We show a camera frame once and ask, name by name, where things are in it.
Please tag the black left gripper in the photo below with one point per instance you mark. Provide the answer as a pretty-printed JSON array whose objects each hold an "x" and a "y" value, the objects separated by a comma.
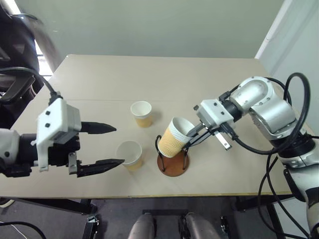
[{"x": 59, "y": 153}]

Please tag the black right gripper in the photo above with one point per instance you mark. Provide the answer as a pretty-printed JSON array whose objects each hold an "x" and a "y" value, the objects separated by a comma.
[{"x": 228, "y": 130}]

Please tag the ribbed brown paper cup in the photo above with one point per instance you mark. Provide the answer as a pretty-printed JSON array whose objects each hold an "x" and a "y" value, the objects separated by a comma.
[{"x": 172, "y": 143}]

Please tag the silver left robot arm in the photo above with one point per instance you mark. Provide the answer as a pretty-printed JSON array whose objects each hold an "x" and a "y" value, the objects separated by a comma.
[{"x": 10, "y": 145}]

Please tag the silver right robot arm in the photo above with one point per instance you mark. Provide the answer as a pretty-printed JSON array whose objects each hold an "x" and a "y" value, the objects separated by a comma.
[{"x": 272, "y": 112}]

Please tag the smooth yellow paper cup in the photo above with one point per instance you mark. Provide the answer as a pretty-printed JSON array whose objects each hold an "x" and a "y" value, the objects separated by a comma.
[
  {"x": 132, "y": 159},
  {"x": 142, "y": 117}
]

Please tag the brown cup holder stand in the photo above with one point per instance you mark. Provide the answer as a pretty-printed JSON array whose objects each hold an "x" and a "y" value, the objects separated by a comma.
[{"x": 174, "y": 168}]

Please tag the dark grey rounded shape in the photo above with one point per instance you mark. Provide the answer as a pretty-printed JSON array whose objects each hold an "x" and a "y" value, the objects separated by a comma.
[
  {"x": 142, "y": 227},
  {"x": 200, "y": 227}
]

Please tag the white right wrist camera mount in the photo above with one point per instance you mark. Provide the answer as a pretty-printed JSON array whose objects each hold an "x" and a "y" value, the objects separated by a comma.
[{"x": 214, "y": 112}]

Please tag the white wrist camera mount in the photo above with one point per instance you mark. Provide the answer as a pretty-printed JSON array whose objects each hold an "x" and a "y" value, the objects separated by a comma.
[
  {"x": 214, "y": 112},
  {"x": 58, "y": 117}
]

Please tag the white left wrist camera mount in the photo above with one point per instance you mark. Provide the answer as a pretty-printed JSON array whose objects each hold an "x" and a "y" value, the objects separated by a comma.
[{"x": 58, "y": 117}]

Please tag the black table leg frame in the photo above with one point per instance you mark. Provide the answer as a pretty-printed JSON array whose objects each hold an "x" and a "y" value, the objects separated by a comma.
[
  {"x": 62, "y": 204},
  {"x": 271, "y": 219}
]

